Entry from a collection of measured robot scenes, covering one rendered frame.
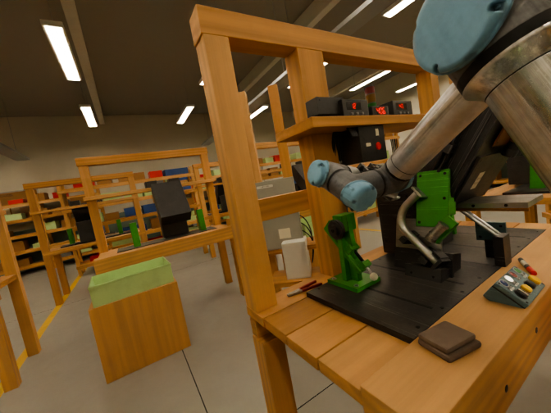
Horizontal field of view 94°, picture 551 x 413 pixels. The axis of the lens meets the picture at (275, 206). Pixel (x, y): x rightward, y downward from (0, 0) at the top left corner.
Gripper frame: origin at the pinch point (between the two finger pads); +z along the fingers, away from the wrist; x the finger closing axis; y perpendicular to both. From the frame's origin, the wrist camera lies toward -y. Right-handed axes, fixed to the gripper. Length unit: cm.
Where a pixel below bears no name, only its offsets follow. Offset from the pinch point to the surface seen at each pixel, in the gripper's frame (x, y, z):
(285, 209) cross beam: 19.7, -30.4, -20.0
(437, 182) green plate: -1.0, 8.1, 18.0
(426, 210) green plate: -5.7, -1.6, 18.1
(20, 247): 558, -752, -322
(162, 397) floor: -2, -197, -46
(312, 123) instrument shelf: 26.5, 5.8, -24.1
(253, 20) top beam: 61, 23, -44
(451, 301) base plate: -35.9, -10.5, 5.2
